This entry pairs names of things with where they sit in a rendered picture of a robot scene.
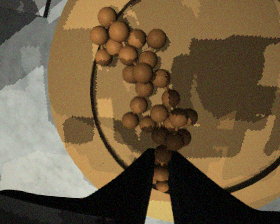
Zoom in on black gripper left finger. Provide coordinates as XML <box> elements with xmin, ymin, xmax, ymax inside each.
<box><xmin>0</xmin><ymin>148</ymin><xmax>155</xmax><ymax>224</ymax></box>

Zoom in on round wooden bead board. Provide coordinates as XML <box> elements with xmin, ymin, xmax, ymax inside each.
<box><xmin>47</xmin><ymin>0</ymin><xmax>280</xmax><ymax>209</ymax></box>

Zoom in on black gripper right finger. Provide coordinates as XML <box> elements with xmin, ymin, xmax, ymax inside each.
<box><xmin>167</xmin><ymin>151</ymin><xmax>280</xmax><ymax>224</ymax></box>

